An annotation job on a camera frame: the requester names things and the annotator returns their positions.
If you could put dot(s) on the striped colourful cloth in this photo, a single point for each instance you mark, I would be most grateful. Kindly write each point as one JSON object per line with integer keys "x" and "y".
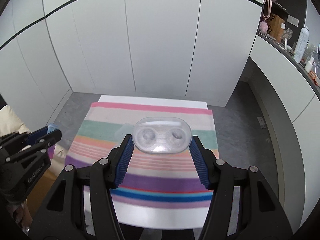
{"x": 167, "y": 181}

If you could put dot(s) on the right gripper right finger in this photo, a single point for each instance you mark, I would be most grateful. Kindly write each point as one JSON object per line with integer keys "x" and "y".
{"x": 261, "y": 216}

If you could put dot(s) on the white spray bottle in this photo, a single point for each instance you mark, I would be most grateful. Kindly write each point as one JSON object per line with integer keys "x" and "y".
{"x": 301, "y": 44}

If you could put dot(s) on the cream padded cushion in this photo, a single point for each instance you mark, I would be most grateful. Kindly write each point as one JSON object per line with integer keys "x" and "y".
{"x": 10, "y": 122}

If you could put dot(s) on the brown cardboard box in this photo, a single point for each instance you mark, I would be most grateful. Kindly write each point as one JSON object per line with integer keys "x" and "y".
{"x": 40, "y": 190}

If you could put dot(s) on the white small bottle on shelf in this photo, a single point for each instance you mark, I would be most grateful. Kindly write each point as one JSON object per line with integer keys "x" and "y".
{"x": 309, "y": 65}

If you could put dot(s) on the brown box on shelf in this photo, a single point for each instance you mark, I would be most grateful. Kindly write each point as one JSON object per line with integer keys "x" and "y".
{"x": 276, "y": 26}

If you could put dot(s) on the person's left hand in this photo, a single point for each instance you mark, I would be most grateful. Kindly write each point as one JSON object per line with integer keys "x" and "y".
{"x": 21, "y": 215}

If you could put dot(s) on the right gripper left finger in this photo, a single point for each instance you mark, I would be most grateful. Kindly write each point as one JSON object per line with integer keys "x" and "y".
{"x": 61, "y": 214}

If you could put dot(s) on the clear contact lens case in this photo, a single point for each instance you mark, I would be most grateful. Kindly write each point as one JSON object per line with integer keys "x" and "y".
{"x": 161, "y": 136}

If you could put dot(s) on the pink plush toy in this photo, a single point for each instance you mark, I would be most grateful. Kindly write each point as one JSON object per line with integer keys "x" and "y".
{"x": 263, "y": 27}

